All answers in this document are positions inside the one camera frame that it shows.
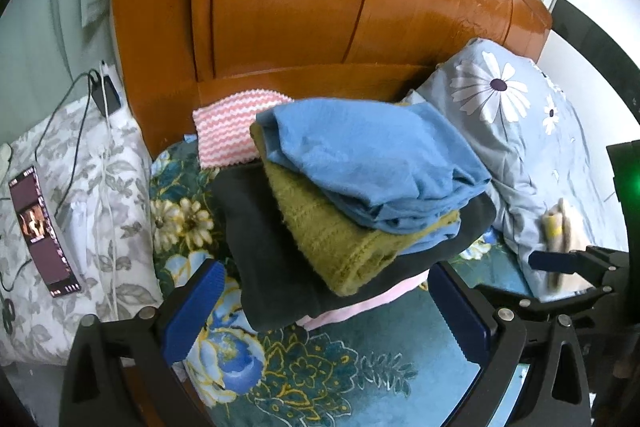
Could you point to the blue daisy print quilt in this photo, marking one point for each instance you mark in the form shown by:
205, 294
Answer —
500, 117

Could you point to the cream fluffy garment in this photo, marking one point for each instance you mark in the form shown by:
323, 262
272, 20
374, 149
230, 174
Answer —
562, 227

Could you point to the black folded garment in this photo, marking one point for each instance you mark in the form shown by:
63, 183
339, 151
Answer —
270, 257

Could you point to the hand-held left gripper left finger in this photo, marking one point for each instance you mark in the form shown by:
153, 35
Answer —
192, 312

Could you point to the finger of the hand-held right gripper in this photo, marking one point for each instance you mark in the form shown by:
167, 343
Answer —
540, 304
550, 261

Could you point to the teal floral blanket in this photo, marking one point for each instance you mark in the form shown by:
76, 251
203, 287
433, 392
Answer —
350, 367

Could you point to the black charger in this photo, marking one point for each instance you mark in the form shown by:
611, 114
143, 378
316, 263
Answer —
106, 94

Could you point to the grey leaf print pillow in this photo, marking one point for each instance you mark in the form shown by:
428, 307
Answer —
75, 232

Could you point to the white wardrobe with black band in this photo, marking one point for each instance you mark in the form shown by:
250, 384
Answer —
585, 17

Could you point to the smartphone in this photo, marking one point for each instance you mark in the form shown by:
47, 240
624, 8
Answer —
42, 229

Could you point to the pink garment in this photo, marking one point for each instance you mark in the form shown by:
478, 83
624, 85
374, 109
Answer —
350, 309

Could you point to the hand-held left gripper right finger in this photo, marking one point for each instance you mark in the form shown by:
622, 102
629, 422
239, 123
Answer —
457, 312

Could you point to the pink white striped cloth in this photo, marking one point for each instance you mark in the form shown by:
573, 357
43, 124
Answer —
225, 132

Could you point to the olive green knit sweater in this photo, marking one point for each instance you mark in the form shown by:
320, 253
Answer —
325, 237

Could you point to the wooden headboard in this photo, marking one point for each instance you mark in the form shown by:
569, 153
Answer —
325, 7

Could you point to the blue fleece garment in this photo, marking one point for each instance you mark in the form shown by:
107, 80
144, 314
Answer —
370, 157

